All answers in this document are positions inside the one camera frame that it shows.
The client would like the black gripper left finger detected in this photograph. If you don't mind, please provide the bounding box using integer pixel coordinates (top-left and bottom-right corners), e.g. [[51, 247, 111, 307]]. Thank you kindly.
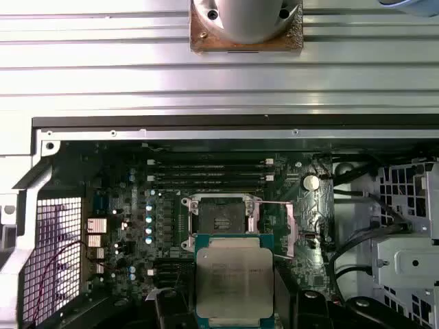
[[97, 289, 197, 329]]

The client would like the round coin battery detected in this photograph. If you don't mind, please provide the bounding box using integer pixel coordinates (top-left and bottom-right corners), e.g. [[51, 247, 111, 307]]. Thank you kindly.
[[301, 174, 320, 191]]

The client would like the silver metal drive cage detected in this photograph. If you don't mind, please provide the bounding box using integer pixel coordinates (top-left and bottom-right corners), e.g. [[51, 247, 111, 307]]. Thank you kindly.
[[372, 160, 439, 329]]

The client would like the black expansion slot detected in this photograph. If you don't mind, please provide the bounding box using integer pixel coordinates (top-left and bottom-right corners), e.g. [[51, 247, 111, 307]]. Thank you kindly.
[[153, 270, 195, 287], [153, 257, 195, 270]]

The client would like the black PC case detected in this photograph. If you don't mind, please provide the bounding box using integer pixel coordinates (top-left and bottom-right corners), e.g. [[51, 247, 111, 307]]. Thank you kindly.
[[0, 115, 439, 329]]

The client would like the RAM slot with white clip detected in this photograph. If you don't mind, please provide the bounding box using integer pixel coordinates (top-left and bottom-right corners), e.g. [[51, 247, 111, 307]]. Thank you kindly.
[[147, 173, 275, 182], [147, 157, 275, 165]]

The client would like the thin red wire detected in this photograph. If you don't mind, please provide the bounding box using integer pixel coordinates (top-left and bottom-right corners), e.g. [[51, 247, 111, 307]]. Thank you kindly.
[[33, 241, 116, 326]]

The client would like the silver CPU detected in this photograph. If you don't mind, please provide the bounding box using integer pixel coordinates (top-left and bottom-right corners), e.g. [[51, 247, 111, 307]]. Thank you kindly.
[[193, 234, 275, 329]]

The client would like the RAM slot with black clip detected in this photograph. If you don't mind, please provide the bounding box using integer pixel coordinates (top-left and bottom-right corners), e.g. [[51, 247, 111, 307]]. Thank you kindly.
[[152, 182, 268, 189], [152, 164, 268, 171]]

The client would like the thick black cable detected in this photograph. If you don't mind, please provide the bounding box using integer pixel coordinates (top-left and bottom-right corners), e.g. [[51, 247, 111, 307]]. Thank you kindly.
[[331, 226, 412, 285]]

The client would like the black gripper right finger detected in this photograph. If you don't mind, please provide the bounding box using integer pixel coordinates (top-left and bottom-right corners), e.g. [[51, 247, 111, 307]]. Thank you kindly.
[[273, 271, 382, 329]]

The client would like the green motherboard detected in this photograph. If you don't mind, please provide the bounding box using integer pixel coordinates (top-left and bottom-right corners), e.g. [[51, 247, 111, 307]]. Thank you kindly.
[[61, 140, 335, 309]]

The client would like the CPU socket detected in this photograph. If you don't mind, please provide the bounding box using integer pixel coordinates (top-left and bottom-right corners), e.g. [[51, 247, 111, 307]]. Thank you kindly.
[[180, 193, 265, 251]]

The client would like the brown square base plate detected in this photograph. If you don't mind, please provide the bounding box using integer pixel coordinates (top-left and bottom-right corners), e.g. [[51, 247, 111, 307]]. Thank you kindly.
[[189, 0, 305, 55]]

